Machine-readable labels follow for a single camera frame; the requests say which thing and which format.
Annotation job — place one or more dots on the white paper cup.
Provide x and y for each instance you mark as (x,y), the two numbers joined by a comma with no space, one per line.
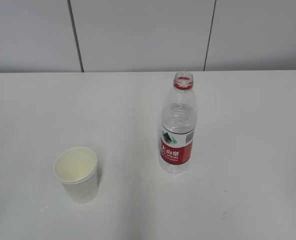
(77,171)

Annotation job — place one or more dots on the clear water bottle red label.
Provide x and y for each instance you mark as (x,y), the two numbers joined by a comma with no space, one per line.
(178,122)

